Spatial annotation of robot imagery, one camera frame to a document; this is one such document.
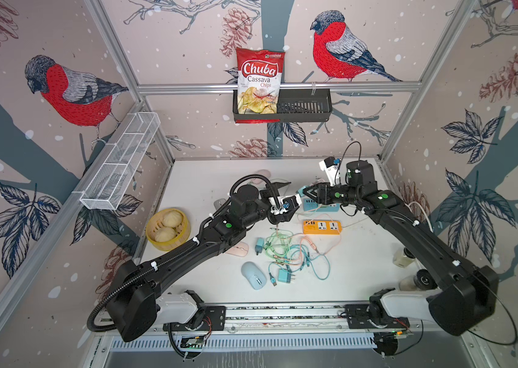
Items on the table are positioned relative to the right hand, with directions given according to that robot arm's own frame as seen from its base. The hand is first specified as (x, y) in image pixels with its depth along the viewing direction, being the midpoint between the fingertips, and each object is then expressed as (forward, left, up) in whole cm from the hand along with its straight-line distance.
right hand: (306, 189), depth 76 cm
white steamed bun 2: (-8, +54, -20) cm, 58 cm away
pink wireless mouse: (-12, +24, -24) cm, 36 cm away
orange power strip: (-1, -9, -23) cm, 25 cm away
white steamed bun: (-2, +53, -20) cm, 56 cm away
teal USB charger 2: (-21, +7, -24) cm, 33 cm away
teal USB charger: (-10, +16, -23) cm, 30 cm away
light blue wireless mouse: (-22, +17, -23) cm, 36 cm away
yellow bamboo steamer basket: (-1, +61, -23) cm, 66 cm away
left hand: (-3, +5, +5) cm, 7 cm away
